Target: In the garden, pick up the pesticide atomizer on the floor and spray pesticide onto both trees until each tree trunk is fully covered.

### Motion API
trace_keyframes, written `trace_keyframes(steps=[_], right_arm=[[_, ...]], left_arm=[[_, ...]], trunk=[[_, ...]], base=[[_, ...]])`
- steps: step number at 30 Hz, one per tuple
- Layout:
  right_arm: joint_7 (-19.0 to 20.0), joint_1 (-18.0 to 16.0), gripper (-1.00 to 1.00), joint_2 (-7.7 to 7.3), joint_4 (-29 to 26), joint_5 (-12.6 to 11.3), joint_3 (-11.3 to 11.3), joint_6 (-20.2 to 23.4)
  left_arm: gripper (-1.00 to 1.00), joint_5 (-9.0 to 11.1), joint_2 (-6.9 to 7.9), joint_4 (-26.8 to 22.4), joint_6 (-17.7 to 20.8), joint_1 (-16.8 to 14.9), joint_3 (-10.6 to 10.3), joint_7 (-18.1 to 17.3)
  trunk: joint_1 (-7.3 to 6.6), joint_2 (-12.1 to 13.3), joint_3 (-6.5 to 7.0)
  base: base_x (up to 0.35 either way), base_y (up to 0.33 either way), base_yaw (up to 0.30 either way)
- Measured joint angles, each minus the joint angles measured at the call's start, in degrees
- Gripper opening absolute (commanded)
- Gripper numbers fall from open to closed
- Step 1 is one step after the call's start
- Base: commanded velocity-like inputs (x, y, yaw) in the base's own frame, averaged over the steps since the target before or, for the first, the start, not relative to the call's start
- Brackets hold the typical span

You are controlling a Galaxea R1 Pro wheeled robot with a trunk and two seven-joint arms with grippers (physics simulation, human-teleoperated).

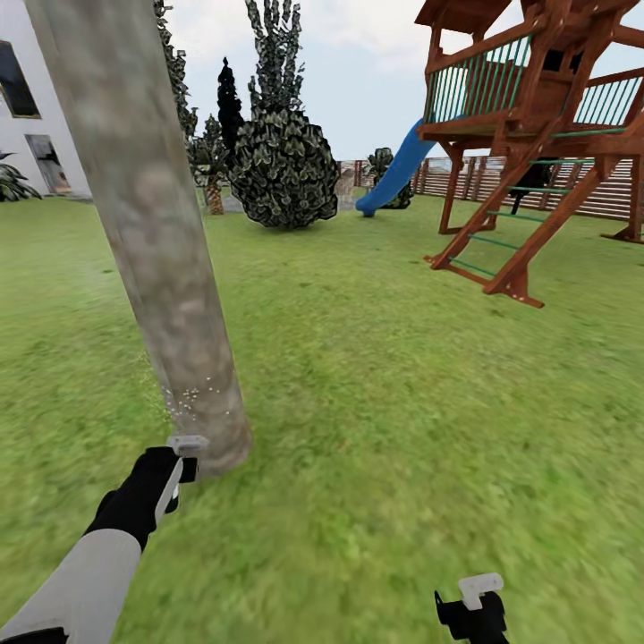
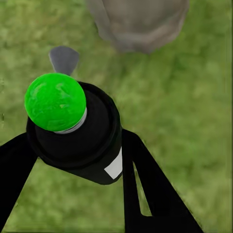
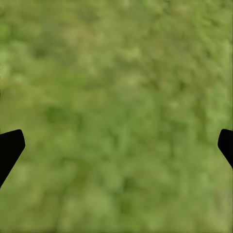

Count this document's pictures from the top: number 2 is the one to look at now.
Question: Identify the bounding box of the pesticide atomizer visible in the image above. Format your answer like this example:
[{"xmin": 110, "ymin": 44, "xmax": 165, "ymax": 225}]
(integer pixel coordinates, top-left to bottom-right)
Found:
[{"xmin": 25, "ymin": 47, "xmax": 123, "ymax": 185}]

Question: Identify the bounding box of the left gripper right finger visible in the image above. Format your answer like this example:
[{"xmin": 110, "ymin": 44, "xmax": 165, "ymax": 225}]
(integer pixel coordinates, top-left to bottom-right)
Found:
[{"xmin": 121, "ymin": 130, "xmax": 203, "ymax": 233}]

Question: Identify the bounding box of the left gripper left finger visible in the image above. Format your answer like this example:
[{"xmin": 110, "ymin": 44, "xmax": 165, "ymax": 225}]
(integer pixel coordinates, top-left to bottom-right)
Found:
[{"xmin": 0, "ymin": 133, "xmax": 38, "ymax": 233}]

